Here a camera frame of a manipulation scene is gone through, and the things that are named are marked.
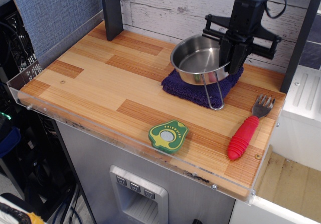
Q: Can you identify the dark grey post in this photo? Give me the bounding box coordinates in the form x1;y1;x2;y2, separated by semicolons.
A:
279;0;320;93
102;0;123;41

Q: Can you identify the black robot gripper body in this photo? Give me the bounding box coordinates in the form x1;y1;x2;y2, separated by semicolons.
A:
203;0;281;59

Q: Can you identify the fork with red handle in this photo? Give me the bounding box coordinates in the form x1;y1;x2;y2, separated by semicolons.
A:
227;94;275;160

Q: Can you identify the metal pot with wire handle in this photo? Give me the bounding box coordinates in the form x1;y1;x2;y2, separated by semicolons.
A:
170;34;229;110

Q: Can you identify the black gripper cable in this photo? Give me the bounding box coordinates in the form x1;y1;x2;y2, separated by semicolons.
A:
263;0;287;19

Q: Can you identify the purple folded cloth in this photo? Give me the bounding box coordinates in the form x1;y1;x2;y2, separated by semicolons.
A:
161;67;244;108

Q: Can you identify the blue fabric panel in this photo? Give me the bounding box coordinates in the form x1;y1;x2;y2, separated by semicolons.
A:
14;0;103;61

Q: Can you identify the white toy sink unit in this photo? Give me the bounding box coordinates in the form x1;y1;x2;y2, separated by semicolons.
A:
230;66;320;223

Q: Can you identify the dark grey right post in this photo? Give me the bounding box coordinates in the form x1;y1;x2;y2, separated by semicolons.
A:
279;0;320;93

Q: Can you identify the grey water dispenser panel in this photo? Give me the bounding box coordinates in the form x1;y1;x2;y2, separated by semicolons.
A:
109;165;169;223

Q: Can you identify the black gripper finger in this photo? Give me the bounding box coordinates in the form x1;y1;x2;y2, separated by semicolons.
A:
228;41;253;74
219;36;236;64

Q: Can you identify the clear acrylic table guard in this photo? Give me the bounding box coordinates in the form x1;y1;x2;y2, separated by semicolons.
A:
8;23;285;203

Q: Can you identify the silver toy fridge cabinet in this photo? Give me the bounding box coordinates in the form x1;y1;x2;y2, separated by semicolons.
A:
57;123;235;223

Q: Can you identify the green yellow toy avocado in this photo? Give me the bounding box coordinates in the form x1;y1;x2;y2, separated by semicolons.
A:
148;120;189;154

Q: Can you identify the dark grey left post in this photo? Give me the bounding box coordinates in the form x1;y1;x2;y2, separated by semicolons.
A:
102;0;123;41

